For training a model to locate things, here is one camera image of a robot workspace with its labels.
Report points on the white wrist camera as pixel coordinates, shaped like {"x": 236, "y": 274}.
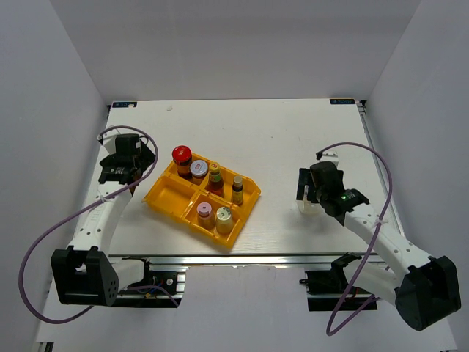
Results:
{"x": 107, "y": 140}
{"x": 329, "y": 156}

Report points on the red-label sauce bottle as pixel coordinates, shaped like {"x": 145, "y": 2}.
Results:
{"x": 215, "y": 183}

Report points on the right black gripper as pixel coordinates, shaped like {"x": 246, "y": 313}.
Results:
{"x": 305, "y": 178}

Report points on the pink-lid spice shaker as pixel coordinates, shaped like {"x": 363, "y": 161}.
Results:
{"x": 206, "y": 217}

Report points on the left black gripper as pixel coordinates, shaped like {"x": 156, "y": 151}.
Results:
{"x": 146, "y": 156}

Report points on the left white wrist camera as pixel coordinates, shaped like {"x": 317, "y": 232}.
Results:
{"x": 107, "y": 140}

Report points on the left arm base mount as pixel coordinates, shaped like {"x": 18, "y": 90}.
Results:
{"x": 144, "y": 283}

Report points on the aluminium table frame rail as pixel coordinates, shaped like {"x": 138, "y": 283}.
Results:
{"x": 260, "y": 259}

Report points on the blue table label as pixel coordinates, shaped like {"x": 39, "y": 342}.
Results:
{"x": 124, "y": 104}
{"x": 342, "y": 101}

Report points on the yellow-lid spice shaker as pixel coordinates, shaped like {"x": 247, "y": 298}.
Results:
{"x": 223, "y": 220}

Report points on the white-lid sauce jar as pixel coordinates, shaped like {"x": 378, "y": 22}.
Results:
{"x": 199, "y": 170}

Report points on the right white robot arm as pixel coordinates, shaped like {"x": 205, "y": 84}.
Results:
{"x": 424, "y": 289}

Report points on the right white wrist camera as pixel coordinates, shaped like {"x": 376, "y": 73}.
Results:
{"x": 329, "y": 156}

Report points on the clear glass jar steel lid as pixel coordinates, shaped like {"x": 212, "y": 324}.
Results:
{"x": 306, "y": 207}

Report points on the left blue table label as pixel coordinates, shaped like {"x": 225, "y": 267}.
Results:
{"x": 124, "y": 104}

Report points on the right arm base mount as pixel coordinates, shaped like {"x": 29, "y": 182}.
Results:
{"x": 325, "y": 287}

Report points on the yellow four-compartment plastic tray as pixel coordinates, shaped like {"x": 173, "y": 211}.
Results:
{"x": 191, "y": 203}

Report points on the right blue table label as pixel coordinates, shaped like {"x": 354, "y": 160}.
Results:
{"x": 342, "y": 101}

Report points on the red-lid sauce jar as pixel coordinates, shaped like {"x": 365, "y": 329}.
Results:
{"x": 182, "y": 156}

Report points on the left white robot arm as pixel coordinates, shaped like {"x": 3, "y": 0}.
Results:
{"x": 83, "y": 272}

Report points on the small yellow-label dark bottle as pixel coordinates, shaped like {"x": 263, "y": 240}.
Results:
{"x": 237, "y": 190}

